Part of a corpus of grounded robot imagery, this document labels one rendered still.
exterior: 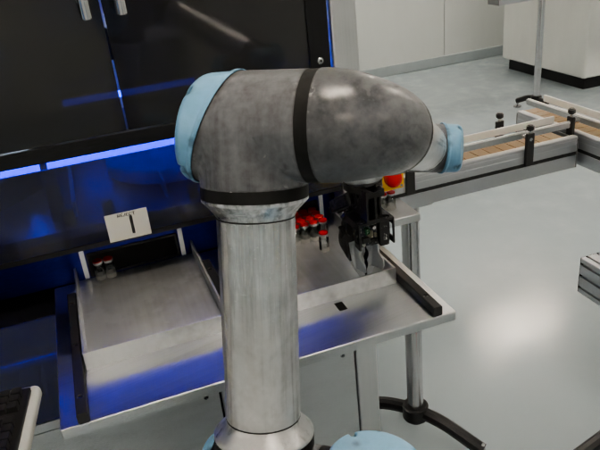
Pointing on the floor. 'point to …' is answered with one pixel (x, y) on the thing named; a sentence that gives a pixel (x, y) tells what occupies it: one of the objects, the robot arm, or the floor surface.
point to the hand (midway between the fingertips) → (363, 270)
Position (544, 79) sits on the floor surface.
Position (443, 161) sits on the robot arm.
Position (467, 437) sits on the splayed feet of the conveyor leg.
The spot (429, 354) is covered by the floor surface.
